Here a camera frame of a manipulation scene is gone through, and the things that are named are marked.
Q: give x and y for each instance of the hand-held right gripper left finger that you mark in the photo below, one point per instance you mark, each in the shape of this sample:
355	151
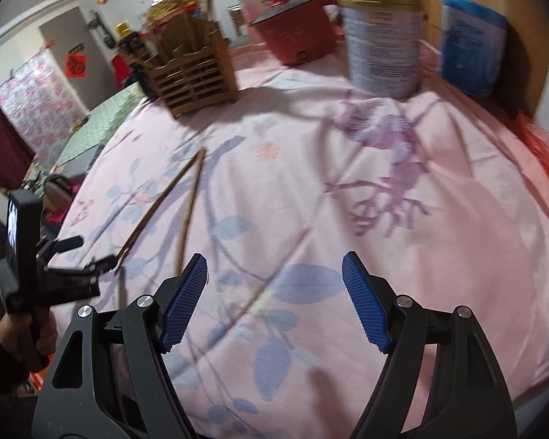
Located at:
183	302

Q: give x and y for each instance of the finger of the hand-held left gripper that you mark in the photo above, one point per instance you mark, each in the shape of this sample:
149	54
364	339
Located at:
66	243
96	270

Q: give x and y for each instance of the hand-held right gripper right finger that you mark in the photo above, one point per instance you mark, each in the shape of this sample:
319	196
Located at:
366	302

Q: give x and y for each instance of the single wooden chopstick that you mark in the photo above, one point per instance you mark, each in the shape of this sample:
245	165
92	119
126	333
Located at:
190	210
160	201

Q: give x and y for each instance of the wooden chopstick holder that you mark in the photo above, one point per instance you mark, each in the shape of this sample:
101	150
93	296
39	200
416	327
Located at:
196	82

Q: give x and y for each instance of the person's left forearm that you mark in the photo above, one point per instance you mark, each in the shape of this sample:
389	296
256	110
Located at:
0	366

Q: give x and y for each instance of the person's left hand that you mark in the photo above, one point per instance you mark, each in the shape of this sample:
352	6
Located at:
48	334

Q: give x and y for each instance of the metal kettle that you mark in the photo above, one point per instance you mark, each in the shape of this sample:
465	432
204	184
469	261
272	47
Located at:
57	194

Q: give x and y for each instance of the pink floral tablecloth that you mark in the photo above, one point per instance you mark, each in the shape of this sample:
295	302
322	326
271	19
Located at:
439	238

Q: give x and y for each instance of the dark red curtain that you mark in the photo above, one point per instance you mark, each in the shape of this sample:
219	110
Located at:
2	146

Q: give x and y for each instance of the green patterned table cover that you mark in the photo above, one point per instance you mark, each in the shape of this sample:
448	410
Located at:
105	123

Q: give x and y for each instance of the pink floral curtain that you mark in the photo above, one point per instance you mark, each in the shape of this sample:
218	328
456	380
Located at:
36	100

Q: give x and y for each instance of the red door decoration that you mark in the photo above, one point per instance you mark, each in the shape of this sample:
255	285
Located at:
76	65

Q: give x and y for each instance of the red cloth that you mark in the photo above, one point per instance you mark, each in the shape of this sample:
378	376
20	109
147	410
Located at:
121	71

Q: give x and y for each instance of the black door sign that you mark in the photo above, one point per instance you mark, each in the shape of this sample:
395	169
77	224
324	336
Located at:
76	47

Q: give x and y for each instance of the dark soy sauce bottle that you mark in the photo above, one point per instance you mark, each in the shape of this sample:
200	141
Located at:
130	43

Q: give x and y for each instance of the grey door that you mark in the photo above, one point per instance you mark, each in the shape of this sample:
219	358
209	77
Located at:
64	32

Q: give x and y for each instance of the black hanging bag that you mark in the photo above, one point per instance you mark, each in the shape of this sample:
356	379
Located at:
101	29

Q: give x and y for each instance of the red plastic bag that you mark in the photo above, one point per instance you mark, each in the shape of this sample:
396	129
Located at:
546	146

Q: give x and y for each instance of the milk powder tin gold lid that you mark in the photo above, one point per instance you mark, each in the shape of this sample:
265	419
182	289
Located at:
382	50

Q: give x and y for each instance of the large cooking oil bottle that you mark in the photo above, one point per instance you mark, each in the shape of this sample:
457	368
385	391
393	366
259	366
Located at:
174	2

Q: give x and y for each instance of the red electric cooking pot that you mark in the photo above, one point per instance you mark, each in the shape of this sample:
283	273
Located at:
302	39

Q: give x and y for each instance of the blue plastic canister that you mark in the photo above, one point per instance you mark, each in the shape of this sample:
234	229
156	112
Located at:
473	45

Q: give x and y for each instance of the pot lid with red knob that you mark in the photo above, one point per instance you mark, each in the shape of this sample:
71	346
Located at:
286	7

